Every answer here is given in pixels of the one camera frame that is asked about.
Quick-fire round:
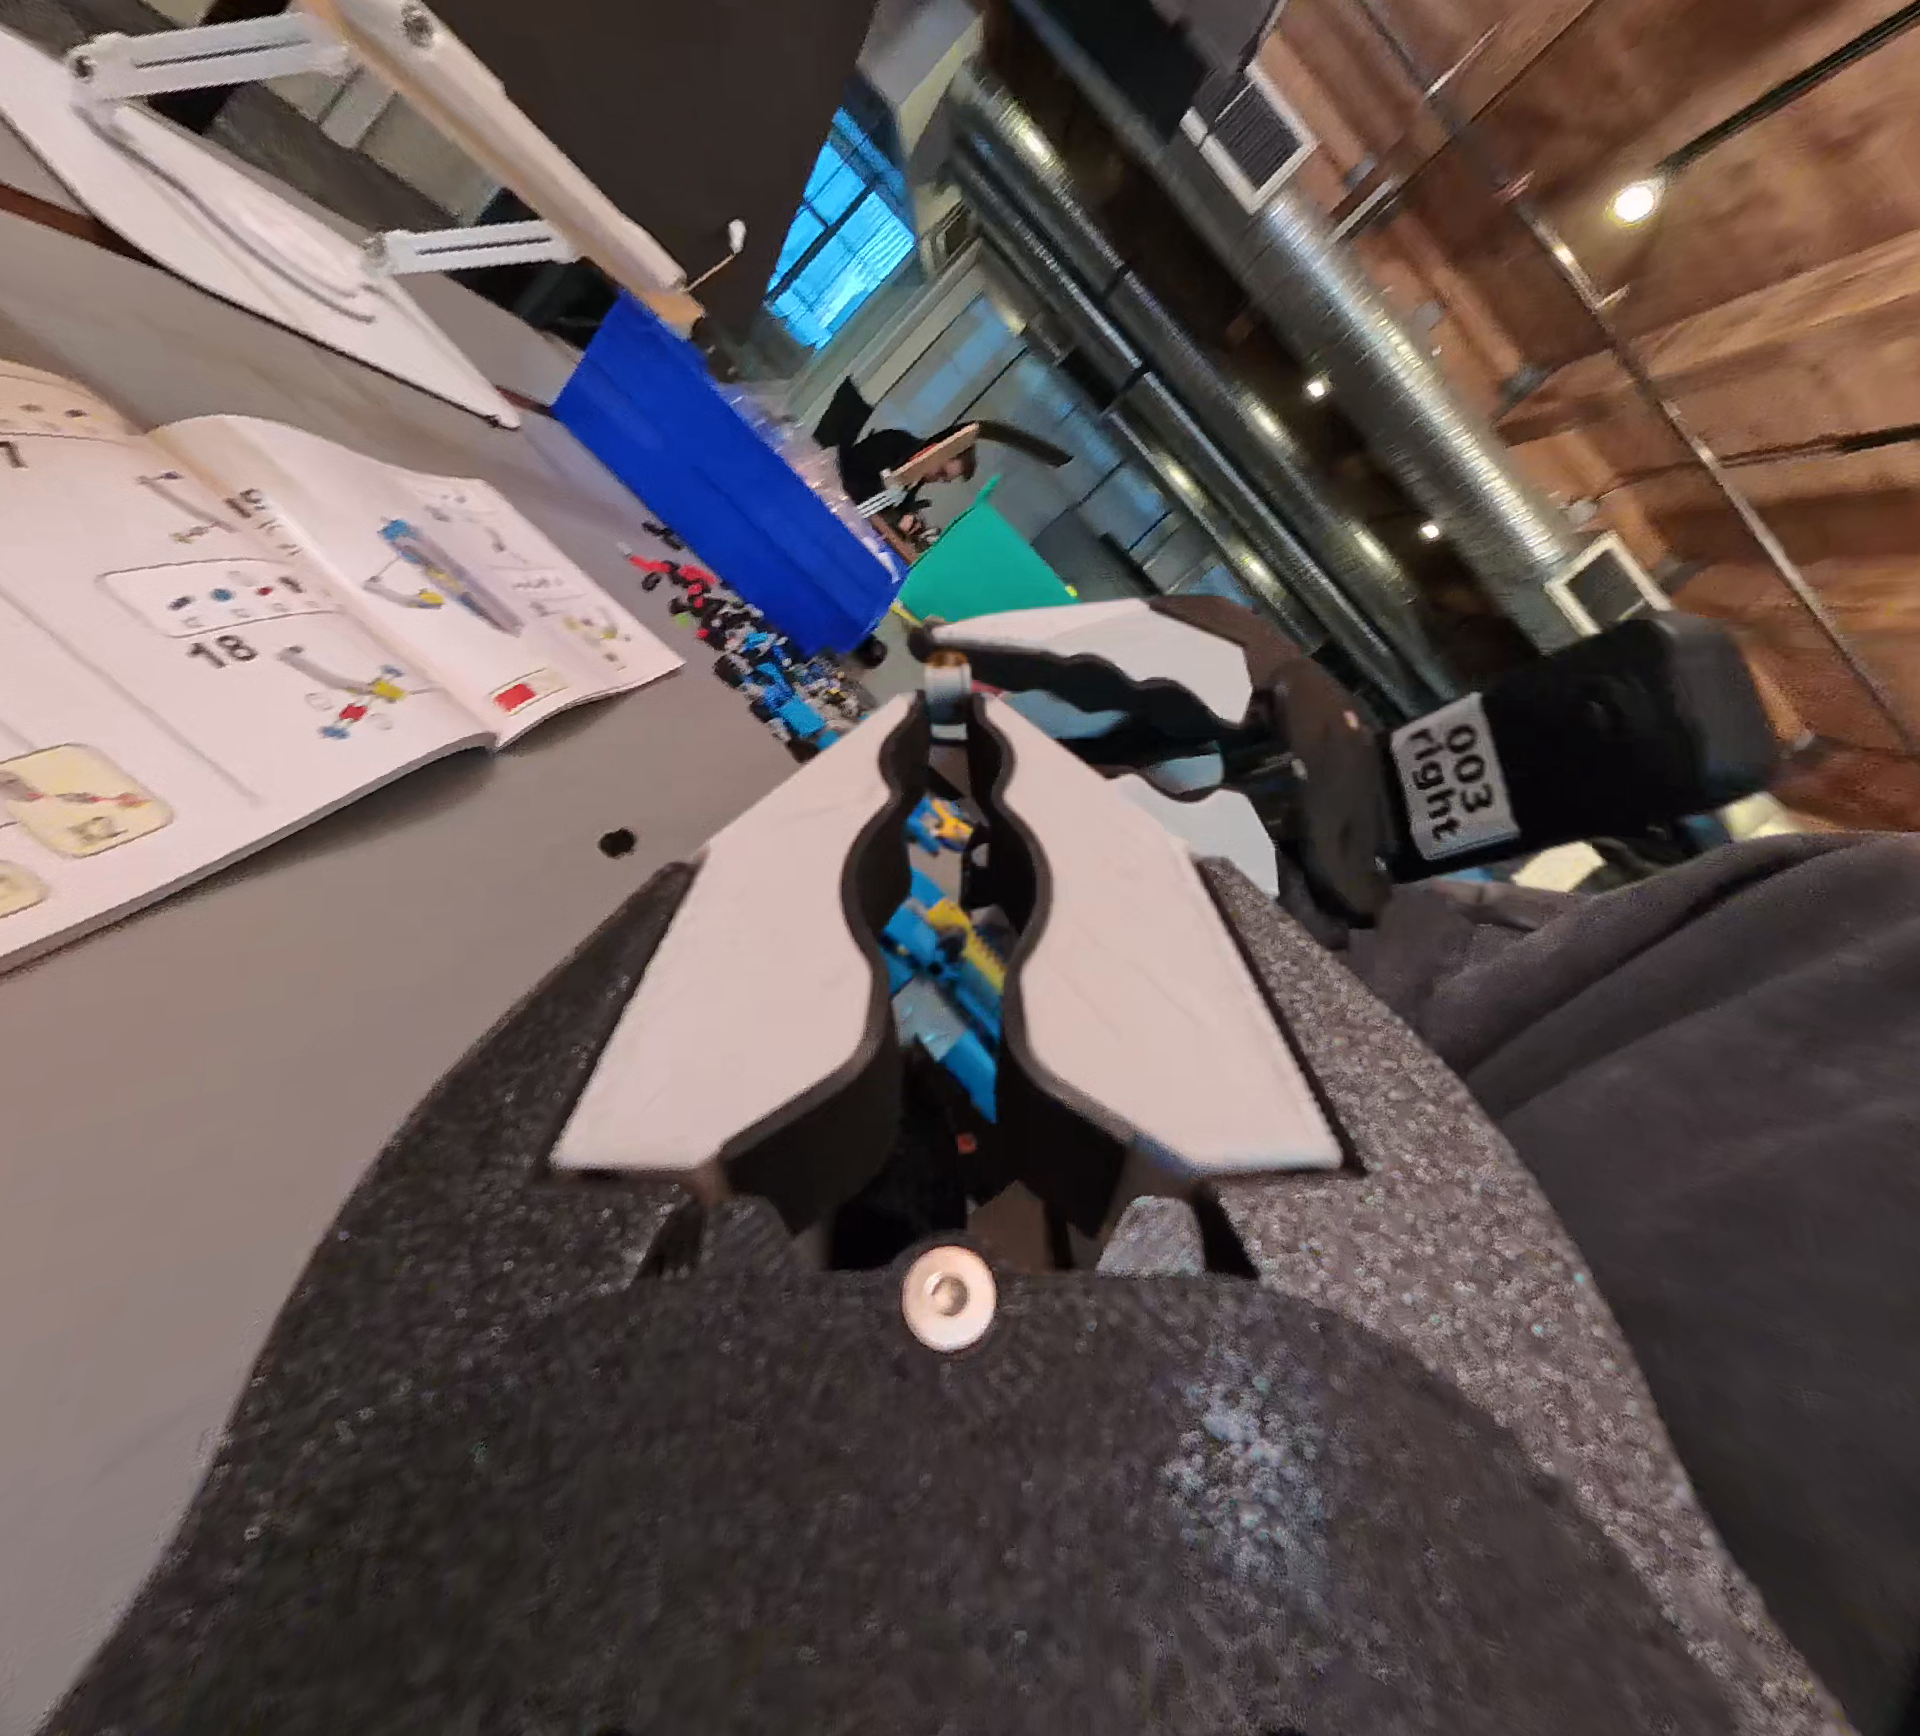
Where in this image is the blue storage bin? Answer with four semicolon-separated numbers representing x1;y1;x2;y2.
554;295;912;656

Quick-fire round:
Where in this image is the grey desk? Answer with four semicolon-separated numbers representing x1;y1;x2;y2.
0;151;1294;1736

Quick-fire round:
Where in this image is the white adjustable stand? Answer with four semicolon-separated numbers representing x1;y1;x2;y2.
0;0;747;435

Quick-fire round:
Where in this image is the pile of small brick parts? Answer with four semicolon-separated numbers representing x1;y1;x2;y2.
623;518;900;766

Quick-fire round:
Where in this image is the open instruction booklet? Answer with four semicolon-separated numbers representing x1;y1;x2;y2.
0;363;688;974

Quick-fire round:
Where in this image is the teal storage bin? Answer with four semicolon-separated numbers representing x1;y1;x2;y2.
899;476;1085;629

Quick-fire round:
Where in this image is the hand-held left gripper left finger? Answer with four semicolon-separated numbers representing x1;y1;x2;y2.
554;699;929;1188

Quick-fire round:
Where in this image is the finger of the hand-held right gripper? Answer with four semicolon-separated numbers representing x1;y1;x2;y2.
1048;713;1296;808
908;600;1254;741

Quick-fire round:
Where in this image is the person's right forearm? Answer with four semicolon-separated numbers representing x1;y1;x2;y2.
1345;833;1920;1093

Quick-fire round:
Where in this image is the blue brick toy car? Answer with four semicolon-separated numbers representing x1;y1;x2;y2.
878;791;1052;1212

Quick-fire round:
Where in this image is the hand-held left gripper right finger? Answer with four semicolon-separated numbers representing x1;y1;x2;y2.
979;702;1345;1237

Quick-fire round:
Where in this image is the large paned window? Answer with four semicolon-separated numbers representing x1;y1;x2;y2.
764;106;923;353

